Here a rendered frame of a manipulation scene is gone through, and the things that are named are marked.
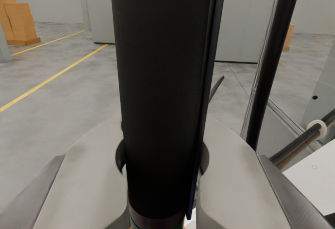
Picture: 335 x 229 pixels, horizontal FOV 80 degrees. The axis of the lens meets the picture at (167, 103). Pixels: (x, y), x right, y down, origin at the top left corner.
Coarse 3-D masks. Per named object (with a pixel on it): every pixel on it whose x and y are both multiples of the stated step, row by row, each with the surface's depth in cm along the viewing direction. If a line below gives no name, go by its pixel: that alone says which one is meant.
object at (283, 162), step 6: (330, 120) 34; (318, 132) 31; (312, 138) 29; (306, 144) 28; (294, 150) 27; (300, 150) 27; (288, 156) 26; (294, 156) 26; (282, 162) 25; (288, 162) 25; (282, 168) 25
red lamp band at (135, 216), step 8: (184, 208) 11; (136, 216) 10; (144, 216) 10; (176, 216) 10; (136, 224) 11; (144, 224) 10; (152, 224) 10; (160, 224) 10; (168, 224) 10; (176, 224) 11
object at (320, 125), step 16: (288, 0) 11; (288, 16) 12; (272, 32) 12; (272, 48) 13; (272, 64) 13; (272, 80) 14; (256, 96) 15; (256, 112) 15; (256, 128) 16; (320, 128) 30; (256, 144) 17; (288, 144) 26; (272, 160) 23
